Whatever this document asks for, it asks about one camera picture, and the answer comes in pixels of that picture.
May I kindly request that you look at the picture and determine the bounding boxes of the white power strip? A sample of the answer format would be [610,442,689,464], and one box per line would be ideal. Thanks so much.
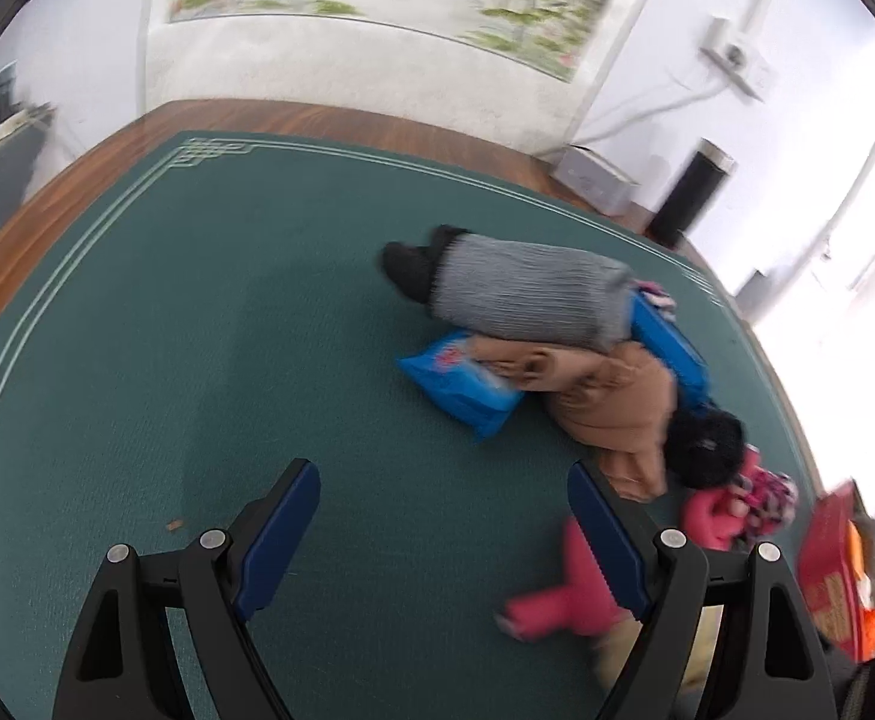
[0,109,52,155]

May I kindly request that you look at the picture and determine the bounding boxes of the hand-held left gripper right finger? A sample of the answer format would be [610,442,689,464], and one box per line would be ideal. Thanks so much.
[567,460,839,720]

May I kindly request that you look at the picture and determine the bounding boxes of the black thermos bottle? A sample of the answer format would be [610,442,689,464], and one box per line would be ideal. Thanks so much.
[643,139,738,250]

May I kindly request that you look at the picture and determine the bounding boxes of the white wall socket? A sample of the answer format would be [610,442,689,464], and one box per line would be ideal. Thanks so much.
[735,52,775,102]
[701,17,753,70]

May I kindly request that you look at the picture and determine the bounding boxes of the cream cloth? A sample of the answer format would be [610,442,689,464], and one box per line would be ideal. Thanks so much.
[591,604,723,691]

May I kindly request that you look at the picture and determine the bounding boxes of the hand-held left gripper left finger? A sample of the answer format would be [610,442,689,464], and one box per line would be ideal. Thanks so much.
[51,457,323,720]

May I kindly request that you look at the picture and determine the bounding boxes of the blue printed wipes packet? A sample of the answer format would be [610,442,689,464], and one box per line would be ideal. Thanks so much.
[397,330,528,442]

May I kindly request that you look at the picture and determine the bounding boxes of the green table mat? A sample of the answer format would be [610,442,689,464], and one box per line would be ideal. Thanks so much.
[0,130,820,720]

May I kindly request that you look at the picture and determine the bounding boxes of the pink doll pants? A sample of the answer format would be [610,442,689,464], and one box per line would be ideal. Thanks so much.
[497,517,633,642]

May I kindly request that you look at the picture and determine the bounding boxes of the pink container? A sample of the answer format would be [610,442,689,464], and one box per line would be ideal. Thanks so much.
[795,481,875,665]

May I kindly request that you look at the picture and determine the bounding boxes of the grey box device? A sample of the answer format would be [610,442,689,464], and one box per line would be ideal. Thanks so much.
[555,144,637,212]

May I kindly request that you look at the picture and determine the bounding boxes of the white door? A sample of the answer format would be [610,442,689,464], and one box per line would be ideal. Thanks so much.
[729,52,875,361]

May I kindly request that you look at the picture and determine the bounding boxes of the black sock ball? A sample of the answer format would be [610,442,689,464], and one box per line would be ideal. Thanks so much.
[666,406,748,488]

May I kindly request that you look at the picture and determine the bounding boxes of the brown cloth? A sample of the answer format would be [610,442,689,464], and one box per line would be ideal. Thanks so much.
[469,337,679,503]

